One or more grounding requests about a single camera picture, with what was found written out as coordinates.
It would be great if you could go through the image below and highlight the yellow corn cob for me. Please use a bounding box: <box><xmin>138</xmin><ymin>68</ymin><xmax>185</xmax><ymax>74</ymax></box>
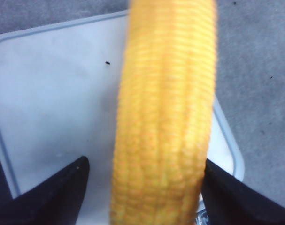
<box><xmin>109</xmin><ymin>0</ymin><xmax>217</xmax><ymax>225</ymax></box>

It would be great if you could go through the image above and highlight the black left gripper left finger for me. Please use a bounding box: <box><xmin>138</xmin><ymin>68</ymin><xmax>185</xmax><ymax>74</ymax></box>
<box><xmin>0</xmin><ymin>156</ymin><xmax>90</xmax><ymax>225</ymax></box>

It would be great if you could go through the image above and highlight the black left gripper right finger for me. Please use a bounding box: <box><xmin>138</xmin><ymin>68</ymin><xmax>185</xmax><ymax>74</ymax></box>
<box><xmin>201</xmin><ymin>159</ymin><xmax>285</xmax><ymax>225</ymax></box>

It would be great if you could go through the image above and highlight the silver digital kitchen scale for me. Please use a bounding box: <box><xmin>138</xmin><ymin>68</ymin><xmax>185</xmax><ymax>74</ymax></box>
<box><xmin>0</xmin><ymin>12</ymin><xmax>245</xmax><ymax>225</ymax></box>

